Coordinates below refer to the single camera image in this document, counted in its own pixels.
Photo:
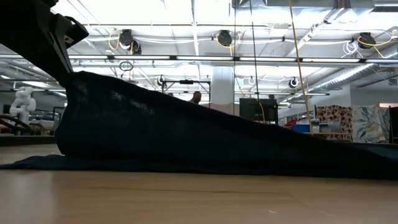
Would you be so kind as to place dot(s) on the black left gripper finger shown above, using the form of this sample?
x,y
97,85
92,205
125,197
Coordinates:
x,y
53,62

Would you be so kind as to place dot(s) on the navy blue towel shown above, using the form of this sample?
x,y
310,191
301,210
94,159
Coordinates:
x,y
186,137

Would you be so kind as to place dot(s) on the white humanoid robot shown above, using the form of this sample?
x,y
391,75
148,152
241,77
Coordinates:
x,y
23,102

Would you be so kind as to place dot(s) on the black curved tube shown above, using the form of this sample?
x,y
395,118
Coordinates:
x,y
18,123

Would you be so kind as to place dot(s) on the long ceiling light bar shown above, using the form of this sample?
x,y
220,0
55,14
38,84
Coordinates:
x,y
140,57

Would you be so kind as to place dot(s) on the person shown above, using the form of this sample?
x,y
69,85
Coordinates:
x,y
196,97

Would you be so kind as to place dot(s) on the black monitor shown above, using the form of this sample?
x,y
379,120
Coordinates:
x,y
255,109

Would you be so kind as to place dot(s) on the red plastic bin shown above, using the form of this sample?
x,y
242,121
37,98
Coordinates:
x,y
295,122

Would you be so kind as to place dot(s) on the blue plastic bin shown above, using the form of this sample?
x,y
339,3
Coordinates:
x,y
301,128

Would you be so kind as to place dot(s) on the brown floral fabric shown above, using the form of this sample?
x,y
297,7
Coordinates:
x,y
334,119

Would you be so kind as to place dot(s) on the leaf print fabric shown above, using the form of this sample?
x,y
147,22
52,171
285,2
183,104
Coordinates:
x,y
370,123

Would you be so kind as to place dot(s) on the black cabinet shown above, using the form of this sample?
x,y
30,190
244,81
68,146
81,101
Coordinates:
x,y
394,124

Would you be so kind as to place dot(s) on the black aluminium table frame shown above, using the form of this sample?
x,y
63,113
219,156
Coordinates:
x,y
25,140

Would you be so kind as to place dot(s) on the black overhead stand frame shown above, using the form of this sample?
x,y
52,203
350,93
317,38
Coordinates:
x,y
186,81

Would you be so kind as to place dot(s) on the silver ventilation duct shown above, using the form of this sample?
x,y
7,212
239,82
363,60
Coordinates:
x,y
348,76

